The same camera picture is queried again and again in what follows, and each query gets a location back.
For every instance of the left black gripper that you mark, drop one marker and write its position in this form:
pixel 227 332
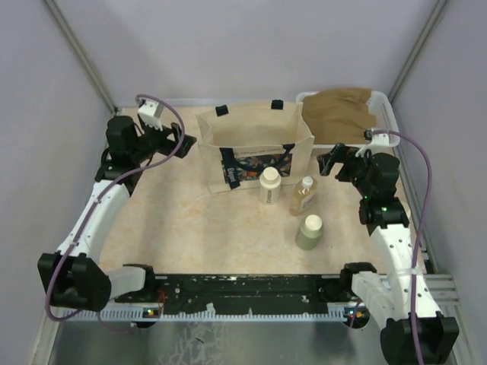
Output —
pixel 160 134

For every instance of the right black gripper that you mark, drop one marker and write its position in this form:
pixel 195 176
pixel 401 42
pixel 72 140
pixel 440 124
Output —
pixel 345 162

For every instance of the white cream-capped bottle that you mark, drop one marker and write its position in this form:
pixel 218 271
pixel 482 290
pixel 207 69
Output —
pixel 269 186

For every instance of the beige canvas tote bag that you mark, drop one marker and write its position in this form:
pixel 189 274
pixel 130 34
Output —
pixel 239 141

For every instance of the green cream-capped bottle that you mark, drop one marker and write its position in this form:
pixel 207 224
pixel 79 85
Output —
pixel 310 232

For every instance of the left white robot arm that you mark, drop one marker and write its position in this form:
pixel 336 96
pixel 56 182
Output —
pixel 71 276

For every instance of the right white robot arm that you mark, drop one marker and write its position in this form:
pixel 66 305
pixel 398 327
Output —
pixel 413 329

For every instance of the brown folded cloth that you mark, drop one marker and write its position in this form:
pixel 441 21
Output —
pixel 338 115

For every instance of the white plastic basket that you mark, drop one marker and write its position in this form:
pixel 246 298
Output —
pixel 378 106

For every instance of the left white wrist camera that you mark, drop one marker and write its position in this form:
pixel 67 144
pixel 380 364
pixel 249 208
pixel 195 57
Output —
pixel 150 111

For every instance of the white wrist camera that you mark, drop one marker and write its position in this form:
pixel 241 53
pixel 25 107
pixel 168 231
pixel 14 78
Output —
pixel 150 111
pixel 379 141

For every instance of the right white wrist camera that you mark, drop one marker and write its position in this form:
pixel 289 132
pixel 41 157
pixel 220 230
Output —
pixel 379 141

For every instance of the white slotted cable duct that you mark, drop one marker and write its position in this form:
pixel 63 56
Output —
pixel 117 312

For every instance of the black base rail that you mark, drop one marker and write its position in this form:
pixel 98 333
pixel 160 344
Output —
pixel 242 294

